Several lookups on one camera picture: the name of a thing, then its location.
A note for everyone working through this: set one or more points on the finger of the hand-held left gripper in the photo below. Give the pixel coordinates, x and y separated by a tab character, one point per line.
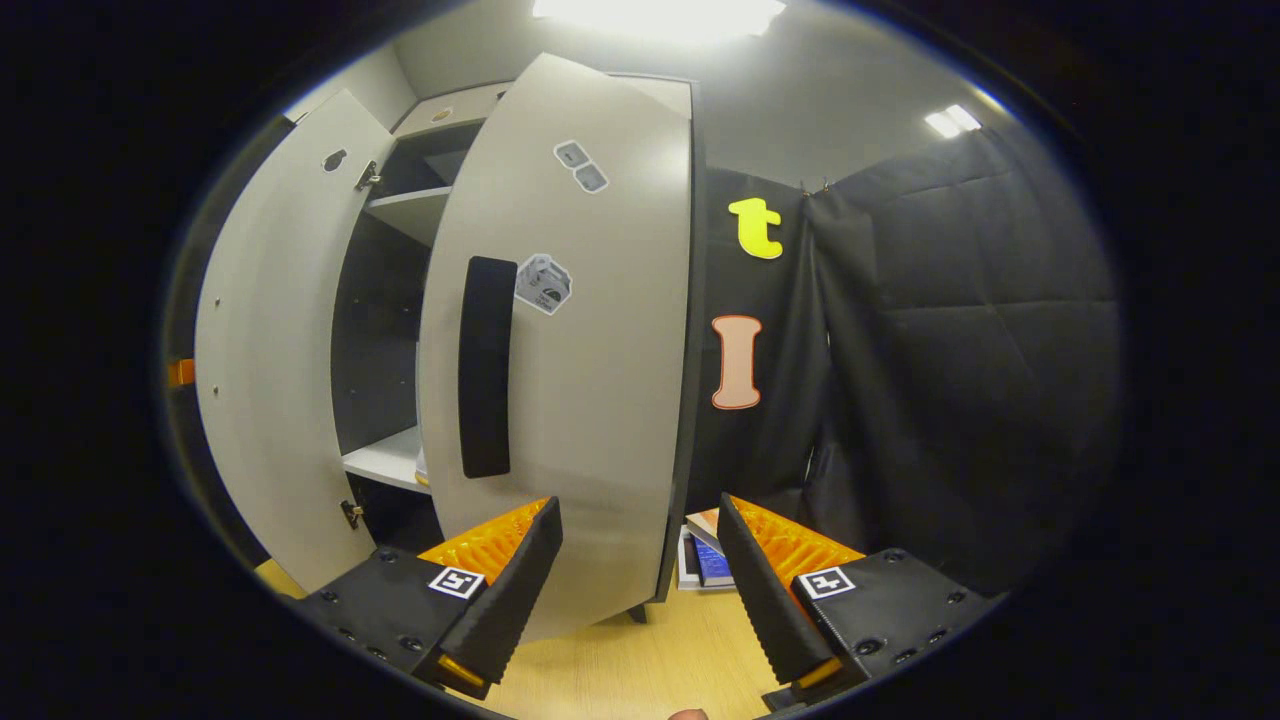
182	372

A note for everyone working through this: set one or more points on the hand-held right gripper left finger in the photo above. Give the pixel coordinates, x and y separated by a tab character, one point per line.
520	590

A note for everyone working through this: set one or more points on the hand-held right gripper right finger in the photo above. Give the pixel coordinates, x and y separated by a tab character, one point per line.
765	600

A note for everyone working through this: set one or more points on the grey cabinet door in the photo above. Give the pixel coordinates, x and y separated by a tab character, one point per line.
270	380
600	400

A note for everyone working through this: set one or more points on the grey shoe cabinet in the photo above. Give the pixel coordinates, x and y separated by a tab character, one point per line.
380	330

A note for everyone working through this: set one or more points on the metal door hinge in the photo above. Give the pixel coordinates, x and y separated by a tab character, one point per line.
352	514
367	177

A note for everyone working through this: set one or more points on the blue cover book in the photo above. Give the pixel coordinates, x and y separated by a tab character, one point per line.
712	565

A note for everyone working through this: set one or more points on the black backdrop cloth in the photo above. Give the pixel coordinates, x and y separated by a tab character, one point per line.
770	440

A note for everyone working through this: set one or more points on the small ceiling light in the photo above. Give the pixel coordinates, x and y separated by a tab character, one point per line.
952	120

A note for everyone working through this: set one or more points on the large ceiling light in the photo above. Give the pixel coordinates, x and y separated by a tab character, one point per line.
660	18

